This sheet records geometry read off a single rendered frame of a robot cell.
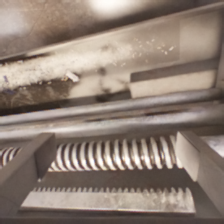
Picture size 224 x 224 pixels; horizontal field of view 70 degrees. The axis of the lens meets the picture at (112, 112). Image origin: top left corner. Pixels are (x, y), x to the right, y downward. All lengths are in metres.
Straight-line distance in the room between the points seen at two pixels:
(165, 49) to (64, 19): 0.58
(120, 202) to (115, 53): 0.37
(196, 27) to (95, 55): 0.27
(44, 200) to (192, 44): 0.47
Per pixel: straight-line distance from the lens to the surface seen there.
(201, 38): 0.49
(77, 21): 0.91
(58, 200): 0.30
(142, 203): 0.25
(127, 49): 0.47
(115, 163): 0.22
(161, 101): 0.29
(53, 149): 0.17
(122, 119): 0.26
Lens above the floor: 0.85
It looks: 50 degrees down
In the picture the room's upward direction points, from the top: 169 degrees counter-clockwise
